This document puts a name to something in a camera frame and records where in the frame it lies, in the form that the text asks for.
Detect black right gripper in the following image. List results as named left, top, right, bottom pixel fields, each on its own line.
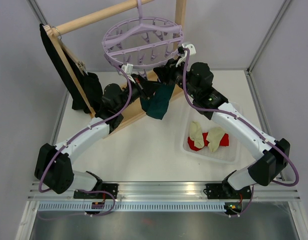
left=154, top=55, right=198, bottom=99

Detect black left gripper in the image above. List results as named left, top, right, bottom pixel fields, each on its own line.
left=116, top=73, right=162, bottom=113

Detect purple round clip hanger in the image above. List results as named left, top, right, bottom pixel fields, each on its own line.
left=102, top=0, right=183, bottom=71

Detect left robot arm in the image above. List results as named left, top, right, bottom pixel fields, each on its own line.
left=35, top=74, right=161, bottom=199

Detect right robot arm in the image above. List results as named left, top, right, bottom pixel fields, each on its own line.
left=154, top=59, right=290, bottom=198

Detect black shorts on hanger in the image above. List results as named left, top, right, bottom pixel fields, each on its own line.
left=40, top=24, right=103, bottom=114

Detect cream sock left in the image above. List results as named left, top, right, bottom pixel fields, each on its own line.
left=189, top=121, right=205, bottom=149

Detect cream sock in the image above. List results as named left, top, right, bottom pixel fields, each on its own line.
left=207, top=127, right=225, bottom=153
left=189, top=121, right=205, bottom=149

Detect white plastic basket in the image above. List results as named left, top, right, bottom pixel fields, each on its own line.
left=180, top=106, right=240, bottom=165

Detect cream sock right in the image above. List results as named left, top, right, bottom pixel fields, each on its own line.
left=207, top=127, right=225, bottom=153

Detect red sock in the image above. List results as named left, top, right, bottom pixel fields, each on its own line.
left=187, top=132, right=229, bottom=152

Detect wooden rack top rod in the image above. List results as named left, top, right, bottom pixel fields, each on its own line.
left=52, top=0, right=154, bottom=35

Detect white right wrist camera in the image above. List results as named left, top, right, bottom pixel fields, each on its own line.
left=176, top=43, right=196, bottom=67

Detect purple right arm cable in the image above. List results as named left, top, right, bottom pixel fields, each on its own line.
left=181, top=47, right=300, bottom=218

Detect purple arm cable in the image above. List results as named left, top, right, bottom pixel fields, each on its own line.
left=181, top=47, right=300, bottom=218
left=38, top=65, right=133, bottom=221

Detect wooden rack right post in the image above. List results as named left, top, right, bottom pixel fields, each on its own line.
left=172, top=0, right=187, bottom=53

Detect wooden rack post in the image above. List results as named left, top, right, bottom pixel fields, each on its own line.
left=172, top=0, right=187, bottom=53
left=44, top=25, right=96, bottom=118

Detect wooden rack left post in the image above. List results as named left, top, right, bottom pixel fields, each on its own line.
left=44, top=25, right=96, bottom=118

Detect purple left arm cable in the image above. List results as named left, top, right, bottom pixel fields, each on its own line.
left=38, top=65, right=133, bottom=221

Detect white slotted cable duct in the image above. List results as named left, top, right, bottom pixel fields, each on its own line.
left=38, top=201, right=226, bottom=213

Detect aluminium mounting rail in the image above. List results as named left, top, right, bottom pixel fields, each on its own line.
left=27, top=181, right=300, bottom=202

